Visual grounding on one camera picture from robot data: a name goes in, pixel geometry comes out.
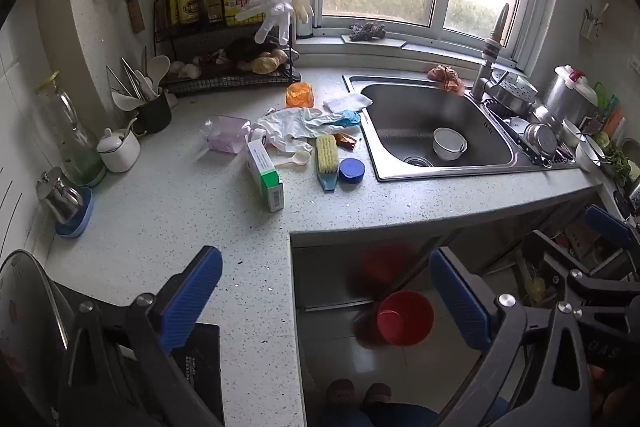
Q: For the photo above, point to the sink drain strainer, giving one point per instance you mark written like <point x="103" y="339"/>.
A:
<point x="419" y="162"/>

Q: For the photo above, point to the stainless steel sink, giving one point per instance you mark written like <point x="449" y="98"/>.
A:
<point x="400" y="117"/>

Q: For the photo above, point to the steel faucet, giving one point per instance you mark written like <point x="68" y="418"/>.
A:
<point x="492" y="42"/>

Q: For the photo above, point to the person's right foot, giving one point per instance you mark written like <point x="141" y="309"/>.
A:
<point x="377" y="393"/>

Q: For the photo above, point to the white lidded ceramic pot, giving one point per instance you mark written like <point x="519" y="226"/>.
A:
<point x="120" y="154"/>

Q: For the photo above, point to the white latex glove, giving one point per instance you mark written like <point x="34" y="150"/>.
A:
<point x="290" y="127"/>

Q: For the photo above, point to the blue scrub brush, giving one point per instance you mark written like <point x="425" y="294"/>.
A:
<point x="327" y="157"/>

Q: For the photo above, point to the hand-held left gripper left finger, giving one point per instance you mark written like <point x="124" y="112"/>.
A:
<point x="192" y="297"/>

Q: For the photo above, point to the white paper towel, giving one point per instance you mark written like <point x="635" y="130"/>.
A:
<point x="350" y="101"/>

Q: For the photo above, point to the orange plastic wrapper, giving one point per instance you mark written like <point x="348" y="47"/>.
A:
<point x="300" y="96"/>

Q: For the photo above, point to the white enamel basin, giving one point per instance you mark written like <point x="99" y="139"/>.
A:
<point x="585" y="157"/>

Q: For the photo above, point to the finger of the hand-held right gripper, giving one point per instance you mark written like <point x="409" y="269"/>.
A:
<point x="555" y="257"/>
<point x="607" y="224"/>

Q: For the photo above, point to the person's foot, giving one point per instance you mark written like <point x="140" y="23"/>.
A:
<point x="340" y="393"/>
<point x="377" y="393"/>

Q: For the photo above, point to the white hanging rubber glove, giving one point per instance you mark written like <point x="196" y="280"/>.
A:
<point x="275" y="7"/>

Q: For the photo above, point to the person's blue trousers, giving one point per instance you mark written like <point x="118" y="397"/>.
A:
<point x="390" y="416"/>

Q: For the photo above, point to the bundle of metal utensils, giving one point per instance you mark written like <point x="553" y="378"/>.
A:
<point x="131" y="79"/>

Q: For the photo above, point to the stacked steel bowls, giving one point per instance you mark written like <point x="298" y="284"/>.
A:
<point x="541" y="139"/>

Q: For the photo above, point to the brown snack packet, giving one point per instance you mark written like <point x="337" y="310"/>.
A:
<point x="346" y="140"/>

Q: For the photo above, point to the person's left foot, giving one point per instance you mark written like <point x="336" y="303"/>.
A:
<point x="340" y="393"/>

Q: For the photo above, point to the white rice paddle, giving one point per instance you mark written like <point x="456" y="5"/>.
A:
<point x="159" y="67"/>

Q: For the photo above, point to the clear glass bottle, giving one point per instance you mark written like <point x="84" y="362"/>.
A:
<point x="75" y="147"/>

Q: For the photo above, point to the garlic bulb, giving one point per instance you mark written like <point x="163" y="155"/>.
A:
<point x="190" y="69"/>

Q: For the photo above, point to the white plastic spoon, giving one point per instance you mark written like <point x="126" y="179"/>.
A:
<point x="122" y="101"/>

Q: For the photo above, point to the black flat device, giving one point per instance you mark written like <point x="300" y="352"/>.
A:
<point x="202" y="357"/>

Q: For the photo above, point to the small steel jug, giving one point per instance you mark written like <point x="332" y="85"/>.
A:
<point x="62" y="199"/>

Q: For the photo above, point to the brown rag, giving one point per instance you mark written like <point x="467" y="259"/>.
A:
<point x="445" y="77"/>

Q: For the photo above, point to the steel wool scourer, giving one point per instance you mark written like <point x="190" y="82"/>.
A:
<point x="367" y="32"/>

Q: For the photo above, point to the steel colander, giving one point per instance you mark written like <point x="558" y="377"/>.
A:
<point x="515" y="89"/>

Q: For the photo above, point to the red plastic bin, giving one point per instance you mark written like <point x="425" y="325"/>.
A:
<point x="417" y="322"/>

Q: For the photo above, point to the glass pot lid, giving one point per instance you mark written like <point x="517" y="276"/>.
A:
<point x="25" y="332"/>

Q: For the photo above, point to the blue round lid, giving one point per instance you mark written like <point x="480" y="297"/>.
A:
<point x="352" y="170"/>

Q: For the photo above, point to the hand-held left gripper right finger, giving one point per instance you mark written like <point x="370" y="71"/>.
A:
<point x="460" y="302"/>

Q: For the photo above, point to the black utensil cup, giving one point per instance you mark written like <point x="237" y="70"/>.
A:
<point x="155" y="117"/>

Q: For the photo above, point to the white ceramic bowl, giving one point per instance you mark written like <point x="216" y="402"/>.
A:
<point x="442" y="147"/>

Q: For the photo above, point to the wall mounted holder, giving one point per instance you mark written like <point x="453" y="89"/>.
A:
<point x="589" y="27"/>

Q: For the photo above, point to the green vegetables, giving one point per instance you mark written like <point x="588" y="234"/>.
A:
<point x="617" y="159"/>

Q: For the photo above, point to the white plastic scoop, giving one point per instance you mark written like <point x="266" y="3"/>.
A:
<point x="301" y="157"/>

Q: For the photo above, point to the blue plastic dish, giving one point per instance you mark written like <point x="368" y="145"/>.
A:
<point x="80" y="222"/>

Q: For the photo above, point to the green and white box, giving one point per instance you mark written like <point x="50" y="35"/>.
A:
<point x="262" y="172"/>

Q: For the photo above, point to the clear plastic jar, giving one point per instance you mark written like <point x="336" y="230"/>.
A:
<point x="225" y="137"/>

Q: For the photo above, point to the steel pot with white lid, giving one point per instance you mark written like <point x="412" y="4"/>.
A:
<point x="567" y="99"/>

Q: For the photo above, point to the cream hanging rubber glove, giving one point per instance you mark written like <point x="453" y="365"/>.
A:
<point x="301" y="2"/>

